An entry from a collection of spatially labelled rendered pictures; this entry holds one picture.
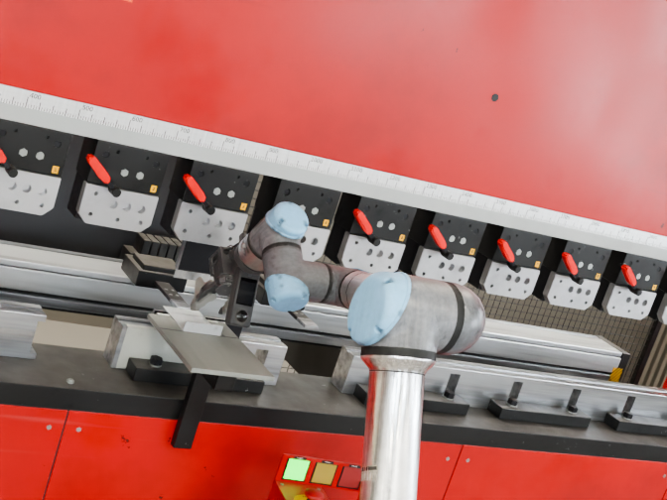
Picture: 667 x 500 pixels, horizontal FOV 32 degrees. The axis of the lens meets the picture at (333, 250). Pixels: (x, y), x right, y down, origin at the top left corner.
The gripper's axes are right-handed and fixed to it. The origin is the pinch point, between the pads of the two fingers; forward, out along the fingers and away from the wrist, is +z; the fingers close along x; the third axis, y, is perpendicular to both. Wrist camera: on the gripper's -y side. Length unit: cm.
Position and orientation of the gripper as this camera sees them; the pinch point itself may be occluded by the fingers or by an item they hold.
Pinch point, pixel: (208, 312)
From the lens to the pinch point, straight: 242.6
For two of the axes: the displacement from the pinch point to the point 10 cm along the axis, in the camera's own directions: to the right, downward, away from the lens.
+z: -5.2, 4.8, 7.0
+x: -8.4, -1.5, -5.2
